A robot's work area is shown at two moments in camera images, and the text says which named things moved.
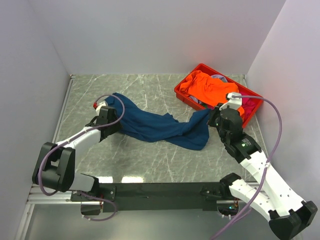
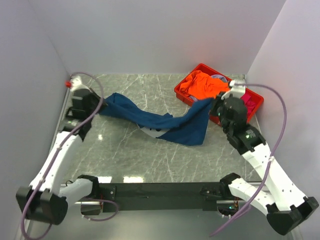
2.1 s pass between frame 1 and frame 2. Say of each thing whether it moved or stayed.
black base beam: stayed
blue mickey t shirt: moved
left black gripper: moved
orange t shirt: stayed
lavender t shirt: stayed
